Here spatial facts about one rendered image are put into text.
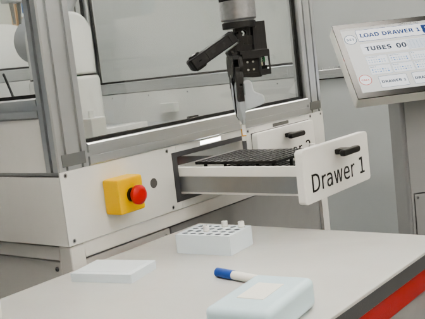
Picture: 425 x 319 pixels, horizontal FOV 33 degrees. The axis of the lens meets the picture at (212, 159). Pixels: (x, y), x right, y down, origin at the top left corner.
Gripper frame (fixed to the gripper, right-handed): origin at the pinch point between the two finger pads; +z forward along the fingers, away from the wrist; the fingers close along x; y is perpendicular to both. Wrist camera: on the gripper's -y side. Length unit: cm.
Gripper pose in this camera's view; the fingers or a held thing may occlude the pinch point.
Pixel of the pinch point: (239, 118)
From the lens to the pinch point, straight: 154.7
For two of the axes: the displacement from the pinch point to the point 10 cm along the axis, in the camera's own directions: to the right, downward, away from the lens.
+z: 1.1, 9.9, 1.3
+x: -1.4, -1.1, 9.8
